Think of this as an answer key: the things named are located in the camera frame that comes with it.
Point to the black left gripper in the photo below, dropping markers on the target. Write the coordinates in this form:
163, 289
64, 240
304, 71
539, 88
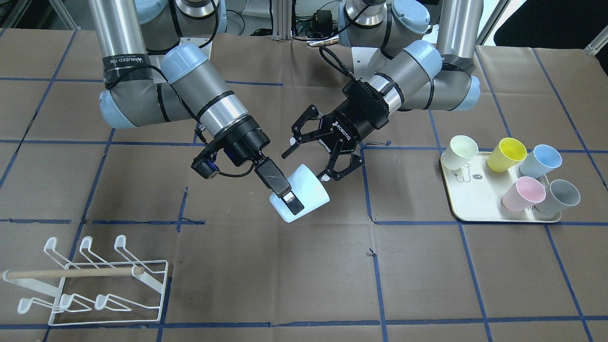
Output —
345, 124

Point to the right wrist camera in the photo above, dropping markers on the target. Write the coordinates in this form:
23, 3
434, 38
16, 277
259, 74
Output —
204, 164

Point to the pale green plastic cup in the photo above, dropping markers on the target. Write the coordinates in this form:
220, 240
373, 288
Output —
460, 151

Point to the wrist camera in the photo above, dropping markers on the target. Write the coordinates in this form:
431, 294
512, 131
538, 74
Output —
204, 164
369, 101

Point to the cream serving tray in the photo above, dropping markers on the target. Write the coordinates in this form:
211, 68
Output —
475, 193

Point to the aluminium frame post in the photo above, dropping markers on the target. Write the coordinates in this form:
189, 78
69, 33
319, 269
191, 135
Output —
282, 19

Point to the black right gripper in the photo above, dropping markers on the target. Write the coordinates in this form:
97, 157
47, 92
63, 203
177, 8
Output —
248, 143

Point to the light blue plastic cup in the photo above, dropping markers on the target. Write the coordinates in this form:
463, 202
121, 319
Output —
307, 188

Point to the yellow plastic cup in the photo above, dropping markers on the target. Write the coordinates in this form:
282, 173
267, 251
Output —
506, 154

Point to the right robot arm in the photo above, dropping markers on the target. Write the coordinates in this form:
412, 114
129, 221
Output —
184, 86

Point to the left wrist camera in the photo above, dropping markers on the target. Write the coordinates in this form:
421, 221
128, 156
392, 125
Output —
369, 101

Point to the white wire cup rack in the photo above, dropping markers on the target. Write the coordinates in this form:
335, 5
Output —
93, 290

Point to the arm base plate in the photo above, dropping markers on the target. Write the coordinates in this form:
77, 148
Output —
361, 56

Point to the pink plastic cup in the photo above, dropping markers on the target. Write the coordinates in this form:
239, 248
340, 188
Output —
524, 193

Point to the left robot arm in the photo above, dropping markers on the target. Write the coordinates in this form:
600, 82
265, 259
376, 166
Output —
410, 74

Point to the grey plastic cup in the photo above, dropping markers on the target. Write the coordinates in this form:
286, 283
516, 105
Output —
560, 195

